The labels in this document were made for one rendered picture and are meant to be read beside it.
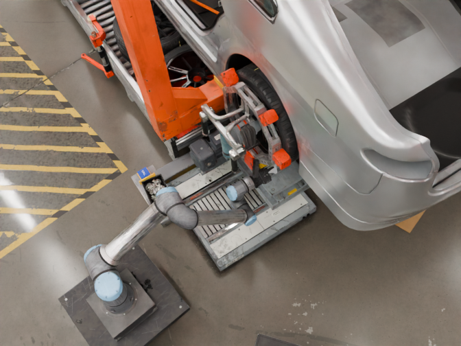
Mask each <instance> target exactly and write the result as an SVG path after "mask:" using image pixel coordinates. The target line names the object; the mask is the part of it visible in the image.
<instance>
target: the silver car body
mask: <svg viewBox="0 0 461 346"><path fill-rule="evenodd" d="M153 1H154V2H155V4H156V5H157V6H158V7H159V8H160V9H161V10H162V12H163V13H164V14H165V16H166V17H167V18H168V19H169V21H170V22H171V23H172V25H173V26H174V27H175V28H176V30H177V31H178V32H179V34H180V35H181V36H182V37H183V38H184V40H185V41H186V42H187V44H188V45H189V46H190V48H192V50H193V51H194V52H195V53H196V54H197V55H198V57H199V58H200V59H201V60H202V62H203V63H204V64H205V65H206V66H207V67H208V68H209V69H210V71H211V72H212V73H213V74H214V76H215V77H216V78H217V79H218V80H219V81H220V82H221V83H222V85H223V86H224V87H225V83H224V81H223V79H222V77H221V75H220V74H221V73H222V72H224V63H225V60H226V57H227V56H228V55H229V54H230V53H233V52H237V53H241V54H243V55H245V56H246V57H248V58H249V59H251V61H253V62H254V63H255V64H256V65H257V66H258V67H259V68H260V70H262V72H263V73H264V74H265V76H266V77H267V78H268V80H269V81H270V82H271V84H272V86H273V87H274V89H275V90H276V92H277V93H278V95H279V97H280V99H281V101H282V103H283V105H284V107H285V109H286V111H287V114H288V115H289V118H290V121H291V123H292V126H293V129H294V132H295V135H296V139H297V143H298V149H299V155H300V167H299V171H298V173H299V174H300V176H301V177H302V178H303V179H304V181H305V182H306V183H307V184H308V186H310V188H312V190H313V191H314V192H315V193H316V195H317V196H318V197H319V198H320V199H321V201H322V202H323V203H324V204H325V205H326V206H327V207H328V208H329V210H330V211H331V212H332V213H333V215H334V216H335V217H336V218H337V219H338V220H339V221H340V222H341V223H342V224H344V225H345V226H347V227H348V228H351V229H354V230H358V231H372V230H377V229H382V228H386V227H389V226H392V225H394V224H397V223H400V222H403V221H404V220H407V219H409V218H411V217H413V216H415V215H417V214H419V213H421V212H423V211H425V210H426V209H429V208H430V207H432V206H434V205H436V204H438V203H440V202H442V201H444V200H446V199H448V198H450V197H452V196H453V195H455V194H457V193H458V192H461V0H153Z"/></svg>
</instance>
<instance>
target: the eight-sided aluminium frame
mask: <svg viewBox="0 0 461 346"><path fill-rule="evenodd" d="M222 91H223V96H224V106H225V107H224V108H225V111H226V114H228V113H231V112H233V111H235V110H236V106H235V94H234V93H237V94H238V95H239V96H240V98H241V99H242V100H243V101H244V102H245V103H246V104H247V105H248V106H249V107H250V109H251V110H252V111H253V113H254V114H255V116H256V117H257V120H258V122H259V124H260V126H261V129H262V131H263V133H264V135H265V137H266V139H267V141H268V154H265V153H264V152H263V151H262V150H261V149H260V147H259V146H256V147H255V148H254V149H255V150H256V151H257V152H258V154H257V153H256V152H255V151H254V150H253V149H251V150H249V152H250V153H251V155H252V156H253V157H254V158H255V159H258V160H259V163H262V164H264V165H269V166H270V167H271V166H274V165H276V163H275V162H273V160H272V154H273V153H275V152H276V151H278V150H280V149H281V140H280V137H279V136H278V134H277V132H276V130H275V128H274V125H273V124H270V125H268V127H269V129H270V132H271V133H272V137H271V135H270V133H269V131H268V129H267V126H263V124H262V123H261V121H260V119H259V115H261V114H262V113H264V112H266V111H267V109H266V107H265V106H264V105H263V103H261V102H260V101H259V99H258V98H257V97H256V96H255V95H254V93H253V92H252V91H251V90H250V89H249V88H248V87H247V86H246V84H244V83H243V82H238V83H236V84H234V85H233V86H228V87H226V86H224V87H222ZM244 92H245V93H246V94H247V95H248V96H250V98H251V99H252V100H253V101H254V103H255V104H256V105H257V106H255V105H254V104H253V103H252V102H251V101H250V99H249V98H248V97H247V96H246V94H245V93H244ZM228 94H229V96H228ZM229 99H230V103H229ZM235 118H236V119H239V118H240V116H239V114H236V115H235ZM229 119H230V122H233V121H235V120H234V117H233V116H232V117H229Z"/></svg>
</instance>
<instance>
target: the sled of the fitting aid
mask: <svg viewBox="0 0 461 346"><path fill-rule="evenodd" d="M237 166H238V167H239V169H240V170H241V171H242V172H243V173H244V175H245V176H252V172H251V171H250V169H249V168H248V167H247V165H246V164H245V163H244V162H243V161H242V160H241V157H240V158H239V159H237ZM309 188H310V186H308V184H307V183H306V182H305V181H304V179H302V180H300V181H299V182H297V183H295V184H293V185H292V186H290V187H288V188H287V189H285V190H284V191H282V192H281V193H279V194H277V195H276V196H274V197H271V195H269V193H268V192H267V191H266V190H265V188H264V187H263V186H262V185H260V186H258V188H256V190H257V191H258V193H259V194H260V195H261V197H262V198H263V199H264V201H266V203H267V204H268V205H269V207H270V208H271V210H272V211H273V210H275V209H276V208H277V207H280V206H281V205H283V204H284V203H286V202H287V201H289V200H291V199H292V198H294V197H295V196H297V195H299V194H300V193H302V192H304V191H305V190H306V189H309Z"/></svg>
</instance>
